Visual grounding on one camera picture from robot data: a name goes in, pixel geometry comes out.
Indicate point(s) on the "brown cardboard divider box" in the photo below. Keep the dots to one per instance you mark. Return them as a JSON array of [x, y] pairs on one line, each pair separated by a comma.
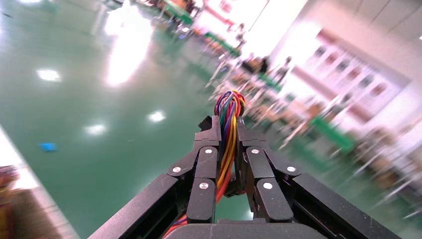
[[39, 214]]

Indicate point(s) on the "small blue object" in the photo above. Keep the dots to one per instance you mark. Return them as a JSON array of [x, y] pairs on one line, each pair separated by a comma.
[[48, 146]]

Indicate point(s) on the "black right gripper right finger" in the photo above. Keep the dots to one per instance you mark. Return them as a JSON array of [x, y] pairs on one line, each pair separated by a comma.
[[263, 171]]

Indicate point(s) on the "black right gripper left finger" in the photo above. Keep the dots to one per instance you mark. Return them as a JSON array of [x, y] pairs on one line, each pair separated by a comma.
[[206, 165]]

